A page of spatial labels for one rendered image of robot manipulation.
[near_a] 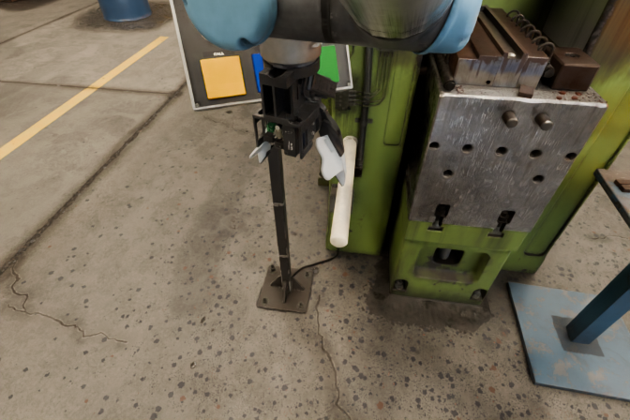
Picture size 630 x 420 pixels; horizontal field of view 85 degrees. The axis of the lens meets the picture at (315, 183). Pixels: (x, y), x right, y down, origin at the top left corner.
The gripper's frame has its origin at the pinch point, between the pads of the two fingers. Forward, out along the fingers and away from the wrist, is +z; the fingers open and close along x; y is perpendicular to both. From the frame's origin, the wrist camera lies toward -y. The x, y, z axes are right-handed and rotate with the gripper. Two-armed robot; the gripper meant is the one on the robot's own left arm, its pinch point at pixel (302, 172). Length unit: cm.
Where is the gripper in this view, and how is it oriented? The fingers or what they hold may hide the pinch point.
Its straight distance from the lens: 57.7
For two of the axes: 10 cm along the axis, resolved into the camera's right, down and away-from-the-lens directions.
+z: 0.0, 7.5, 6.6
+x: 9.2, 2.6, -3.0
